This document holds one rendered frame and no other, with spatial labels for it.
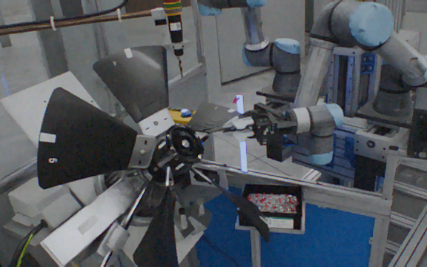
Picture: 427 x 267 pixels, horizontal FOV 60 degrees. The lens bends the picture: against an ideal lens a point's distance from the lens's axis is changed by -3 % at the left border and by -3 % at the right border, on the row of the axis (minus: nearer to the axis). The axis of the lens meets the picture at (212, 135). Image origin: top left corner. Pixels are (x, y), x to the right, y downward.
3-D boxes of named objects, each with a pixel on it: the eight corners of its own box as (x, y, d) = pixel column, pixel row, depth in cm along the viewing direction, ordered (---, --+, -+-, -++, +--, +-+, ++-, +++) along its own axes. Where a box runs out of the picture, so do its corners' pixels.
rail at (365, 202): (173, 173, 171) (171, 158, 167) (178, 169, 174) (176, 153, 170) (389, 220, 129) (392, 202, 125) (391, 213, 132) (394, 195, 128)
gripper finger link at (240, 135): (225, 139, 111) (256, 133, 111) (222, 129, 116) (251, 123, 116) (226, 148, 113) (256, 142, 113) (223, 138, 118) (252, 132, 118)
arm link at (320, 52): (310, -8, 119) (271, 135, 134) (334, -5, 110) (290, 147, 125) (336, 1, 125) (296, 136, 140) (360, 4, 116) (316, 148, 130)
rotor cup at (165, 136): (162, 197, 102) (190, 178, 93) (127, 156, 101) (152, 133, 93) (190, 170, 113) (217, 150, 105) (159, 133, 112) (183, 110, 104)
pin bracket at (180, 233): (156, 231, 114) (172, 221, 108) (167, 222, 118) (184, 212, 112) (167, 247, 113) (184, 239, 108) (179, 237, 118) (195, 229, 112)
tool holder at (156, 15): (156, 51, 95) (150, 12, 91) (157, 45, 101) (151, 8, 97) (192, 47, 95) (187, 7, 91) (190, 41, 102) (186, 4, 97)
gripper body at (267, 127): (257, 124, 108) (298, 119, 109) (250, 110, 115) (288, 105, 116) (258, 147, 112) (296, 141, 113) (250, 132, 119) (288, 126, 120)
